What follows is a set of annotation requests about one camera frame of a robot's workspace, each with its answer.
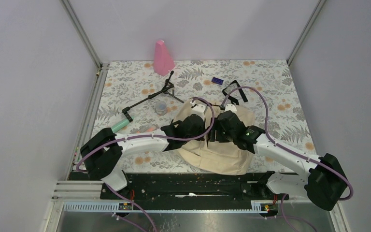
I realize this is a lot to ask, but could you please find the cream canvas backpack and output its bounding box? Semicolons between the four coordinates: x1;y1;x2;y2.
173;99;255;175

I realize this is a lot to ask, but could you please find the clear jar of clips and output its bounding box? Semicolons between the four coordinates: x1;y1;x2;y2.
155;101;168;116

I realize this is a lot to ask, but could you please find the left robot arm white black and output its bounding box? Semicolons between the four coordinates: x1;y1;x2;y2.
76;114;212;199

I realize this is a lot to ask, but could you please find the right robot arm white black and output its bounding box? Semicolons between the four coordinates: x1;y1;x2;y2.
214;111;349;211

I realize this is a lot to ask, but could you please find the black folding tripod stand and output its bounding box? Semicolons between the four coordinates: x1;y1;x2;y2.
122;70;184;122

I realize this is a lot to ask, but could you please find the purple small block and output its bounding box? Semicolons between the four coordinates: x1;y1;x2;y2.
211;77;224;85

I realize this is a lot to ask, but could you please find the pink cone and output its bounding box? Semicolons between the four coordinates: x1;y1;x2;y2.
153;40;175;76

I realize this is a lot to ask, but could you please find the mint green tube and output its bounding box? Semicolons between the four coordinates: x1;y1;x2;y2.
111;119;130;133

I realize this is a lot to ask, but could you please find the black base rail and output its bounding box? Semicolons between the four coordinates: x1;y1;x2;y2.
69;172;288;212

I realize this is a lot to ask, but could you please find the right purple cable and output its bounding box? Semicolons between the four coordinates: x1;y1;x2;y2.
220;86;354;202

